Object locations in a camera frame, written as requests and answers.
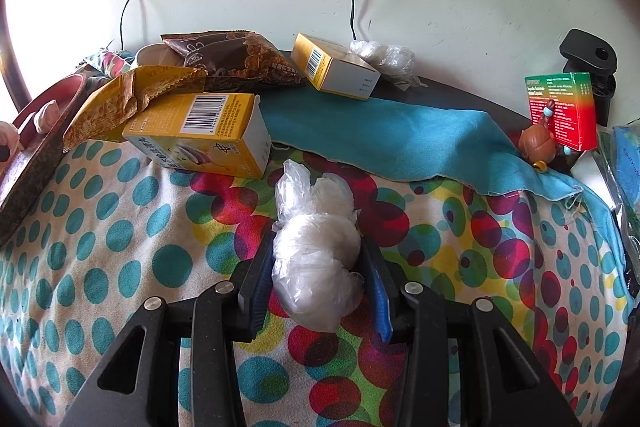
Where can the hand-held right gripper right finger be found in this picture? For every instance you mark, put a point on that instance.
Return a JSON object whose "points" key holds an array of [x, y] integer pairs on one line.
{"points": [[378, 302]]}

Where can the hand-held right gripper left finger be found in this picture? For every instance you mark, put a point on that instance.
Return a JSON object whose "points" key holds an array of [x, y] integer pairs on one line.
{"points": [[262, 279]]}

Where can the white plastic bag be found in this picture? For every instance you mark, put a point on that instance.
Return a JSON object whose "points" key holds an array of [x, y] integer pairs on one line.
{"points": [[312, 252]]}

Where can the large yellow box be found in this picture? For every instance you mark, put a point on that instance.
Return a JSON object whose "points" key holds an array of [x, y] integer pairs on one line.
{"points": [[200, 132]]}

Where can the brown snack packet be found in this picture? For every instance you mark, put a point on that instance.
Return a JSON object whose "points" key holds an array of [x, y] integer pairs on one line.
{"points": [[265, 62], [192, 49]]}

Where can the small yellow box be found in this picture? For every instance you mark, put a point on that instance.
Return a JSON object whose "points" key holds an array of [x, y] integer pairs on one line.
{"points": [[332, 64]]}

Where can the yellow snack packet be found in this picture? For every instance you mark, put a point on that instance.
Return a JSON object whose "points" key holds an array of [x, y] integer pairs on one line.
{"points": [[107, 99]]}

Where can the red round tray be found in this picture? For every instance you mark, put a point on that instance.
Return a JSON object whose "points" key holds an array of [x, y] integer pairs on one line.
{"points": [[37, 167]]}

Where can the person's left hand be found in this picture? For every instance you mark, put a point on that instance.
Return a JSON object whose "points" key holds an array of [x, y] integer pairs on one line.
{"points": [[47, 114]]}

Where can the polka dot cloth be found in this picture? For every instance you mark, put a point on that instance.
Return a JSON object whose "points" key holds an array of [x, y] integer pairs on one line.
{"points": [[125, 232]]}

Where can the teal cloth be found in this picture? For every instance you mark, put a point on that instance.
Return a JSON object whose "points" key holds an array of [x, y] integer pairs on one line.
{"points": [[425, 142]]}

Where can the small brown figurine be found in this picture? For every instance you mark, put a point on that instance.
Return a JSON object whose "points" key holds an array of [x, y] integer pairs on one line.
{"points": [[537, 142]]}

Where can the crumpled clear plastic bag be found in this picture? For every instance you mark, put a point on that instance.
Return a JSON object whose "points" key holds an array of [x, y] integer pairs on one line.
{"points": [[387, 57]]}

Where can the white paper packet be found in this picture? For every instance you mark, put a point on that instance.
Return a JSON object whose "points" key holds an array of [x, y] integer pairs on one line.
{"points": [[592, 177]]}

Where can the green and red box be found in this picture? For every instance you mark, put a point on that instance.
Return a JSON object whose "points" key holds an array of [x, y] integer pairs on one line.
{"points": [[562, 112]]}

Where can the blue packet in clear wrap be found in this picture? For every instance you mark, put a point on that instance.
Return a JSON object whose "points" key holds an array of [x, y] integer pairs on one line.
{"points": [[627, 172]]}

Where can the black pump bottle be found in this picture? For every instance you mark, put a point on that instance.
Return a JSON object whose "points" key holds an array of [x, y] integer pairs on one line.
{"points": [[587, 54]]}

